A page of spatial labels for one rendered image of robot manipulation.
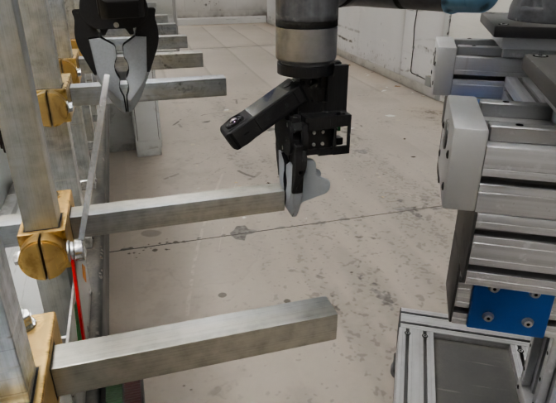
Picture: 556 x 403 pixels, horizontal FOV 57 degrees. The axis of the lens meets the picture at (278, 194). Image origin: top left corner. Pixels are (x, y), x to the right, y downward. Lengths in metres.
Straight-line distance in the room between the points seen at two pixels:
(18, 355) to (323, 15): 0.45
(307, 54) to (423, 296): 1.50
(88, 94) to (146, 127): 2.40
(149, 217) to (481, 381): 0.98
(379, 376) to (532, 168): 1.19
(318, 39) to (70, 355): 0.42
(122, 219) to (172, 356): 0.25
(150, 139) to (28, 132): 2.71
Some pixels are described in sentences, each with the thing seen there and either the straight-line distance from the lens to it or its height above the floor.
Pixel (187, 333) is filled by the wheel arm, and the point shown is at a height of 0.85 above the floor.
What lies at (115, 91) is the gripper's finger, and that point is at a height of 1.00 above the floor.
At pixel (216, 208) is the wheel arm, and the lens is 0.68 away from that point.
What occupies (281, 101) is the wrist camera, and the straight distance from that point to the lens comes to 0.64.
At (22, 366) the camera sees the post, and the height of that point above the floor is 0.89.
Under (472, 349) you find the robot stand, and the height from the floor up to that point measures 0.21.
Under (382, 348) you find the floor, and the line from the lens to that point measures 1.76.
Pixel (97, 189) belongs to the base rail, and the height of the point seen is 0.70.
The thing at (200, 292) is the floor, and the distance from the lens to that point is 1.98.
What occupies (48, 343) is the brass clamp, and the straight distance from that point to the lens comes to 0.48.
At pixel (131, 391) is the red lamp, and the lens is 0.64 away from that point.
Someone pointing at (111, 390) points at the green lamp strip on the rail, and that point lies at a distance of 0.65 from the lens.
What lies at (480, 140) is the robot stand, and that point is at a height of 0.98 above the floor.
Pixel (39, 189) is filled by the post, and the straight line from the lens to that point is 0.61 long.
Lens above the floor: 1.15
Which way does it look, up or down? 25 degrees down
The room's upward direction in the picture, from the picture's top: straight up
